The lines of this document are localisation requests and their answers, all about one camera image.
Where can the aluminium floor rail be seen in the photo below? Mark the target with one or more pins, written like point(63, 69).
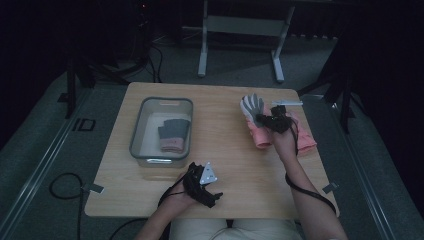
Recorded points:
point(36, 173)
point(363, 186)

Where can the white metal desk frame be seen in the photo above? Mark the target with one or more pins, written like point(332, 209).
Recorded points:
point(245, 25)

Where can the pink glove with grey palm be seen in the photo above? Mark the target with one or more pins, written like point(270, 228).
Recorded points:
point(251, 106)

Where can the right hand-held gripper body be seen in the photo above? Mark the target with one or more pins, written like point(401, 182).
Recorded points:
point(279, 123)

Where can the person's right hand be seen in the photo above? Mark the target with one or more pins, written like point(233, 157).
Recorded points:
point(286, 145)

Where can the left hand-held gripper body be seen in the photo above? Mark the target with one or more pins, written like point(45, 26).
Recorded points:
point(198, 185)

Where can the black tripod stand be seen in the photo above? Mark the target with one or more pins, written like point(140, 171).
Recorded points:
point(340, 83)
point(83, 73)

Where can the person's legs in light trousers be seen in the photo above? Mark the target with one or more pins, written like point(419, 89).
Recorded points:
point(233, 230)

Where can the dark equipment with red light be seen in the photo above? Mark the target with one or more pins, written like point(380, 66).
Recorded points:
point(143, 20)

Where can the grey plastic bin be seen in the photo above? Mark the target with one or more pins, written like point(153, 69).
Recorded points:
point(146, 133)

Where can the person's left hand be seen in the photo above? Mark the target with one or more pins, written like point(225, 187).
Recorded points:
point(178, 201)

